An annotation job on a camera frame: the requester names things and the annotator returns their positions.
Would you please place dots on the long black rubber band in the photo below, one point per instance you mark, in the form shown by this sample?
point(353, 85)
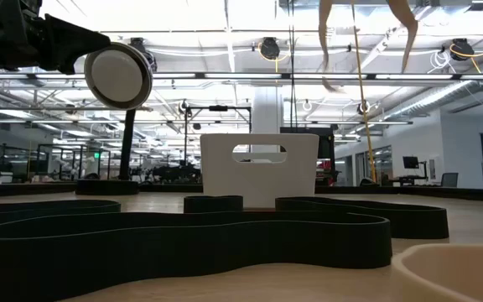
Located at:
point(57, 207)

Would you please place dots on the white building column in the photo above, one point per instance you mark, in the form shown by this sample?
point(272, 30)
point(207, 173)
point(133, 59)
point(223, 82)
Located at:
point(267, 113)

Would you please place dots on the black table edge rail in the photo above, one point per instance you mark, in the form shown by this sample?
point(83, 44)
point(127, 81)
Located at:
point(434, 193)

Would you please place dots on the black desk lamp white head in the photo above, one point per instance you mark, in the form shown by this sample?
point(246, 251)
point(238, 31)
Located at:
point(117, 75)

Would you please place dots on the white plastic bin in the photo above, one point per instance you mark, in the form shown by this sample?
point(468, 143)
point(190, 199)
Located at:
point(258, 180)

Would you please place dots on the black cabinet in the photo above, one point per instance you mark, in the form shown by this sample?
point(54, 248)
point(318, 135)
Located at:
point(326, 155)

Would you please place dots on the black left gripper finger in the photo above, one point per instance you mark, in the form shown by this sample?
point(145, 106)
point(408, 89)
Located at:
point(69, 42)

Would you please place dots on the very large black rubber band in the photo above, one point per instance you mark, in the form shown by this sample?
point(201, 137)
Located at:
point(183, 251)

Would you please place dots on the wide black rubber band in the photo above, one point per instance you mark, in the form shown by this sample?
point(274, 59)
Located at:
point(417, 222)

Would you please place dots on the black metal frame stand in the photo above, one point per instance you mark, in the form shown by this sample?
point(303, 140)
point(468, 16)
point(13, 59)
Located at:
point(218, 108)

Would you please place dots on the small black rubber band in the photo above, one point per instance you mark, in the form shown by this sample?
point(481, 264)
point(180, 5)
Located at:
point(212, 204)

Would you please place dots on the grey office chair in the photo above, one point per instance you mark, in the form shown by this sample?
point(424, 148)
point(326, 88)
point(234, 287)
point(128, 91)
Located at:
point(449, 179)

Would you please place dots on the black computer monitor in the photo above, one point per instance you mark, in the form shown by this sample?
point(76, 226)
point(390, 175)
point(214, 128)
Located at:
point(411, 162)

